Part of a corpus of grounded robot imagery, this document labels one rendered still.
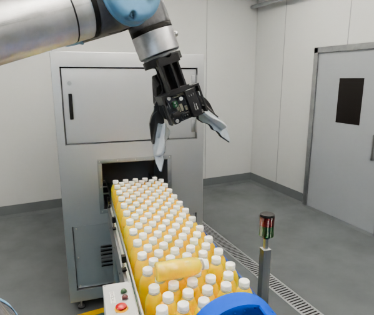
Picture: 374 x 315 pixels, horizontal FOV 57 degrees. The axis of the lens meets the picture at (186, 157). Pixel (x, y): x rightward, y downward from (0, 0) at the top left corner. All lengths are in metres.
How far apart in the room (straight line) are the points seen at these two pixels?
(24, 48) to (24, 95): 4.59
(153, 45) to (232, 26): 5.41
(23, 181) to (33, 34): 4.81
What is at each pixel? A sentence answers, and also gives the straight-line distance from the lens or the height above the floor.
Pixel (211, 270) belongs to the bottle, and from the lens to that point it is 1.50.
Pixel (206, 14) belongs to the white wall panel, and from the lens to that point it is 5.79.
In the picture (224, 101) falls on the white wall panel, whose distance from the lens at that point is 5.90.
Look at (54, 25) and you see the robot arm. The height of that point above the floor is 1.88.
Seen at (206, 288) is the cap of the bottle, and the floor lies 1.10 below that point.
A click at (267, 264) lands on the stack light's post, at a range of 1.62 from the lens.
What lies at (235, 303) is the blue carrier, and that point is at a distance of 1.02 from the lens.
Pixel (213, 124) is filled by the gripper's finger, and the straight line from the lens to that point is 0.68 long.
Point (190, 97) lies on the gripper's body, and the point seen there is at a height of 1.79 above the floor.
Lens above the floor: 1.82
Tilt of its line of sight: 13 degrees down
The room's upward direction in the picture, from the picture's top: straight up
